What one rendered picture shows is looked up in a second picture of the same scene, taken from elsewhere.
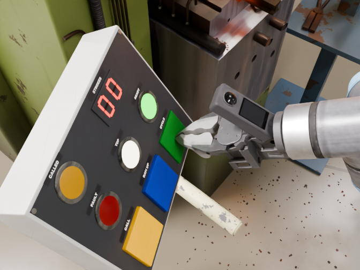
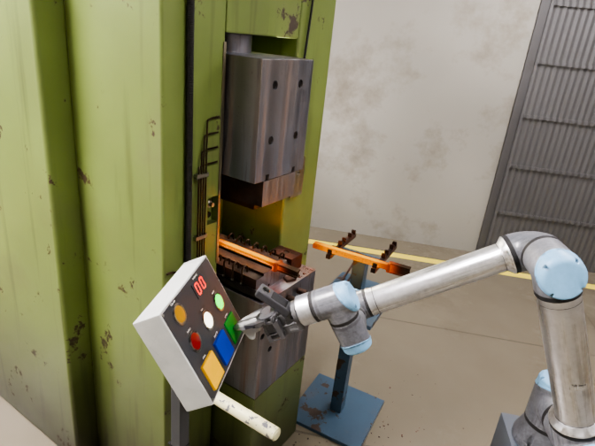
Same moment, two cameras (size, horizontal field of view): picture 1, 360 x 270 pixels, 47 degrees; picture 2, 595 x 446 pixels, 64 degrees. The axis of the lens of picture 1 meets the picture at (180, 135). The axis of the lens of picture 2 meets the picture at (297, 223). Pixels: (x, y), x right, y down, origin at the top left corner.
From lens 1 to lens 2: 0.81 m
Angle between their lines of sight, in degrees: 36
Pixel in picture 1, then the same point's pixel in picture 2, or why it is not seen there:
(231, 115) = (266, 297)
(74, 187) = (181, 316)
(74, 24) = (173, 267)
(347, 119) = (325, 291)
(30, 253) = not seen: outside the picture
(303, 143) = (305, 308)
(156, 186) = (221, 345)
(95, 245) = (187, 354)
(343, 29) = not seen: hidden behind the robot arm
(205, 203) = (251, 415)
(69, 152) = (180, 300)
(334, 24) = not seen: hidden behind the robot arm
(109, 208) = (196, 339)
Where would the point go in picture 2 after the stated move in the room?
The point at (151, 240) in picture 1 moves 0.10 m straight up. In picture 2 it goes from (217, 373) to (218, 342)
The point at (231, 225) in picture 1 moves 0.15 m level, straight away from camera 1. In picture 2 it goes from (272, 430) to (283, 398)
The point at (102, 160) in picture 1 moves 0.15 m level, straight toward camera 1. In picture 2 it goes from (194, 313) to (212, 347)
